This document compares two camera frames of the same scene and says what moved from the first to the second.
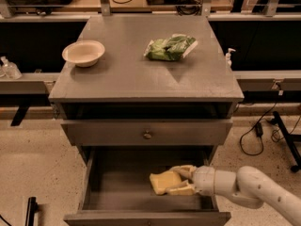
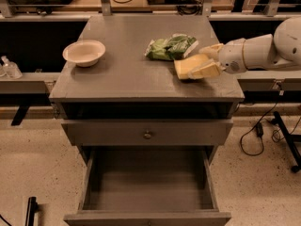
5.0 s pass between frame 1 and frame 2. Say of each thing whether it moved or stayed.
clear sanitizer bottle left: stayed
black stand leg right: stayed
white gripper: moved
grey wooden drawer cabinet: stayed
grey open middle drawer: stayed
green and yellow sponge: moved
